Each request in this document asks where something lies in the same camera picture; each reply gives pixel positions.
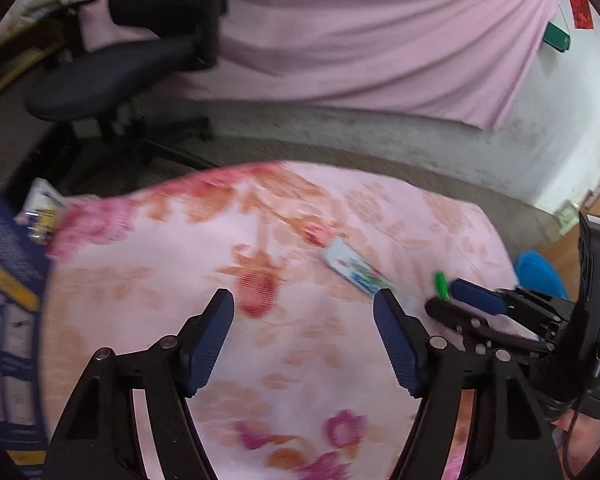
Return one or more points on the black office chair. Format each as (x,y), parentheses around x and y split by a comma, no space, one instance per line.
(105,75)

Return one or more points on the green wall box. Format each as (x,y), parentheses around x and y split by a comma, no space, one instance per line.
(557,36)

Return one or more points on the person's right forearm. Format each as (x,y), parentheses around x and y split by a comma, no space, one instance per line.
(587,445)

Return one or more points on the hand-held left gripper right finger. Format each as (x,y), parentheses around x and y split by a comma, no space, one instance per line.
(395,345)

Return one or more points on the red paper wall decoration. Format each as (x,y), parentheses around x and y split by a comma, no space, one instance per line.
(580,5)

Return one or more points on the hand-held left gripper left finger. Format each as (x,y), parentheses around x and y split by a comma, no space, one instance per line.
(210,345)

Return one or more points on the blue plastic bucket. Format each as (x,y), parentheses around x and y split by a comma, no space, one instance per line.
(537,272)

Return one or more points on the green marker pen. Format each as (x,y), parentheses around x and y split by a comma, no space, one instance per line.
(441,285)

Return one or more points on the blue printed carton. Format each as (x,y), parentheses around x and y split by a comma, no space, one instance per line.
(5,310)

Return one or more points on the pink hanging cloth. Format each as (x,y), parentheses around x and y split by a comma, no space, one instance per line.
(355,35)

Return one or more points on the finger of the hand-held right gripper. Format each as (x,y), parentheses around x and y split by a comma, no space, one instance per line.
(450,312)
(475,297)

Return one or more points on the white yellow small packet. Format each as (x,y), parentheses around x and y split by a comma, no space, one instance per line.
(42,207)

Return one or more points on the pink floral blanket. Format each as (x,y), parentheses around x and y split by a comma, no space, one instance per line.
(280,310)

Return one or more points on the toothpaste tube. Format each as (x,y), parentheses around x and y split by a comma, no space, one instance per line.
(355,265)

